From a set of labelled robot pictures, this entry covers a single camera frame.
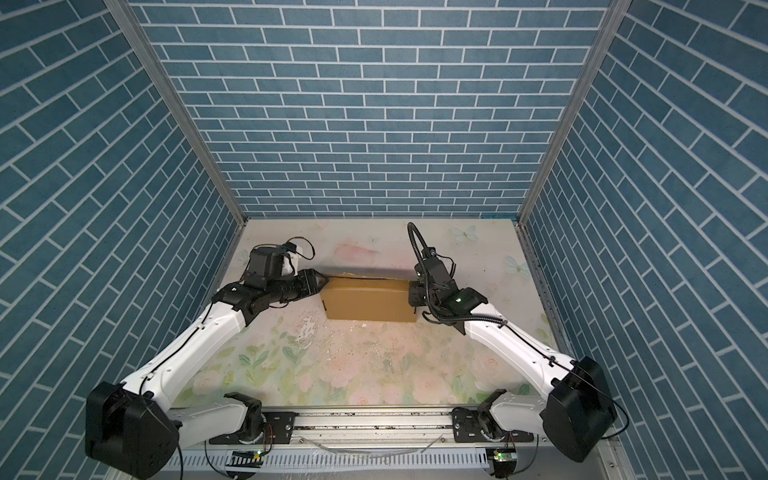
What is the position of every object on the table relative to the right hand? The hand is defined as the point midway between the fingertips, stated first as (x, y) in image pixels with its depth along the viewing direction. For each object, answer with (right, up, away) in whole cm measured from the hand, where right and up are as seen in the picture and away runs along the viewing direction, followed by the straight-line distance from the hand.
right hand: (412, 282), depth 82 cm
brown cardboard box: (-17, -4, +1) cm, 18 cm away
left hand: (-24, +1, -2) cm, 24 cm away
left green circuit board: (-40, -42, -10) cm, 59 cm away
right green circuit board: (+23, -42, -9) cm, 49 cm away
